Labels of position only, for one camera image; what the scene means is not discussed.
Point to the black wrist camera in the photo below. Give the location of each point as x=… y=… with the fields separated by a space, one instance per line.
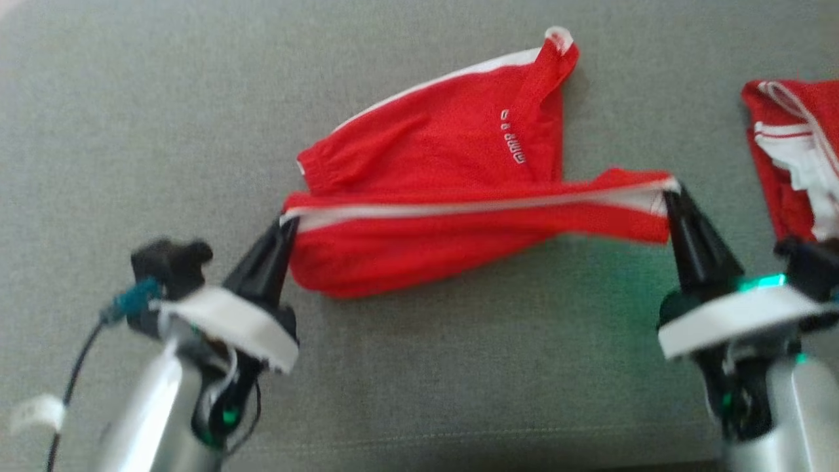
x=167 y=269
x=813 y=269

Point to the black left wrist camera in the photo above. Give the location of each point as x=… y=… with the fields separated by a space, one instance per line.
x=167 y=269

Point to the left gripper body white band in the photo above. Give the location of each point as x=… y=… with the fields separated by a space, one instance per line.
x=229 y=328

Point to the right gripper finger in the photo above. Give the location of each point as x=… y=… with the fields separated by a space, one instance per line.
x=685 y=249
x=714 y=255

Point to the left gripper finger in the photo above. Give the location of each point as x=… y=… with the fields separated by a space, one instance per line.
x=280 y=275
x=255 y=269

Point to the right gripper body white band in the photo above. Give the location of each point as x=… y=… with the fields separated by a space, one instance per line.
x=734 y=318

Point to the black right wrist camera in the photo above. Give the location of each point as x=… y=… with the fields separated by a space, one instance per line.
x=813 y=269

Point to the grey sofa seat cushion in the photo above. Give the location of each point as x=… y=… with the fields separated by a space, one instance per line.
x=459 y=393

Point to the red shorts with white stripe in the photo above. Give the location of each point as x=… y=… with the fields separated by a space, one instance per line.
x=446 y=164

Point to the red Bulls basketball jersey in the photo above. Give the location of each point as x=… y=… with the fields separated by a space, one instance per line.
x=786 y=183

